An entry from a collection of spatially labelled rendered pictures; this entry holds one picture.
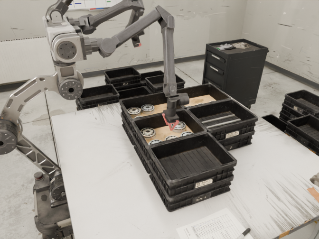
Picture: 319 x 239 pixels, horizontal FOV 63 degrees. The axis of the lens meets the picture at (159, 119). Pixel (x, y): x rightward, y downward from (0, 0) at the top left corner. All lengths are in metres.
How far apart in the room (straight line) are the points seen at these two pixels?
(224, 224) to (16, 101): 1.40
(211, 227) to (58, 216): 1.16
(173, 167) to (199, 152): 0.21
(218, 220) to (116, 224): 0.52
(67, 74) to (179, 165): 0.87
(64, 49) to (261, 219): 1.30
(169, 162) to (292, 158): 0.86
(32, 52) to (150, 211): 3.49
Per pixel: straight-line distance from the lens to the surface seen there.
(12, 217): 2.59
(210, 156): 1.58
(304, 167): 1.92
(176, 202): 1.41
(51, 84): 1.79
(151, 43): 4.96
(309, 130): 2.75
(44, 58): 4.48
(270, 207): 1.58
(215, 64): 3.35
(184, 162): 1.52
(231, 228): 1.43
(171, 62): 1.49
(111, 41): 1.38
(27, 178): 2.87
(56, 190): 2.10
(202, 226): 1.41
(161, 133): 1.73
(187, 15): 5.18
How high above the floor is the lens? 1.84
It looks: 33 degrees down
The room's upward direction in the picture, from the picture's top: straight up
